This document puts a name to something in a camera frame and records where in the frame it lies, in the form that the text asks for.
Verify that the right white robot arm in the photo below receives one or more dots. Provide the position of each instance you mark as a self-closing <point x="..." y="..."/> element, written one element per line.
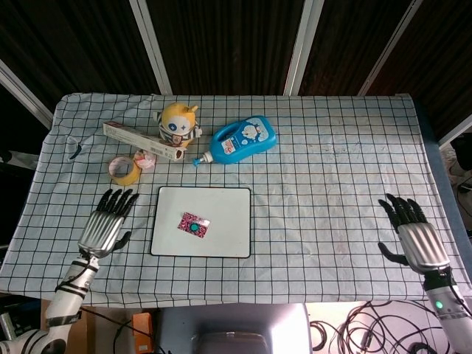
<point x="448" y="313"/>

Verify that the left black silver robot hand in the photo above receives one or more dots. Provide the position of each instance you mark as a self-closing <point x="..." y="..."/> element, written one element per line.
<point x="101" y="230"/>

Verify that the white board with black frame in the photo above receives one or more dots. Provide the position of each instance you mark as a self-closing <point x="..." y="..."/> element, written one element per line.
<point x="221" y="206"/>

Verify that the orange box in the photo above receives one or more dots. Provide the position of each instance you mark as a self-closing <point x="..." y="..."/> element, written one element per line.
<point x="143" y="332"/>

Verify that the grey robot torso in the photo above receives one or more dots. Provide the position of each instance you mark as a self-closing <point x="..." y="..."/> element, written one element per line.
<point x="230" y="343"/>

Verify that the pink patterned packet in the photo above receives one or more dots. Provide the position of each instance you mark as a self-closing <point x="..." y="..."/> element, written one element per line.
<point x="183" y="221"/>

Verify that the blue pump bottle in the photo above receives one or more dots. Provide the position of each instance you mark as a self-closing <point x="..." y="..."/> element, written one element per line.
<point x="243" y="142"/>

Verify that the yellow plush toy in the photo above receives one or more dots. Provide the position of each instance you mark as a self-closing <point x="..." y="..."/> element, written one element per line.
<point x="177" y="123"/>

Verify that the teal round magnet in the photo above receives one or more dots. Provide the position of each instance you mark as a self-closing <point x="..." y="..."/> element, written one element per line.
<point x="195" y="228"/>

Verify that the dark brown curtain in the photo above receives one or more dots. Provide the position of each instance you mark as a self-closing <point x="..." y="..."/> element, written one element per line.
<point x="236" y="40"/>

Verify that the long white cardboard box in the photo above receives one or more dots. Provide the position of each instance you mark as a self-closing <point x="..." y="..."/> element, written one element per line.
<point x="136" y="138"/>

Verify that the white black checkered tablecloth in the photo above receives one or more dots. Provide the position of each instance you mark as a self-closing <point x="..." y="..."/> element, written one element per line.
<point x="324" y="203"/>

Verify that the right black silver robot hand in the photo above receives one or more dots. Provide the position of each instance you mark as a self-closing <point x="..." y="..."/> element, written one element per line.
<point x="420" y="243"/>

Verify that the yellow tape roll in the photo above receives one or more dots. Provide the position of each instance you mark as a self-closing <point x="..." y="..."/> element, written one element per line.
<point x="127" y="178"/>

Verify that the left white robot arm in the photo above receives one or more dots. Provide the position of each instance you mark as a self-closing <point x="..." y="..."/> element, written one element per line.
<point x="68" y="295"/>

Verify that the pink white crumpled wrapper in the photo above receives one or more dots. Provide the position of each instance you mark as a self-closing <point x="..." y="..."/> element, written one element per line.
<point x="145" y="160"/>

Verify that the white frame post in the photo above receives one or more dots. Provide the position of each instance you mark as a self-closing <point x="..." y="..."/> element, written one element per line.
<point x="26" y="94"/>
<point x="304" y="44"/>
<point x="456" y="129"/>
<point x="151" y="44"/>
<point x="391" y="48"/>

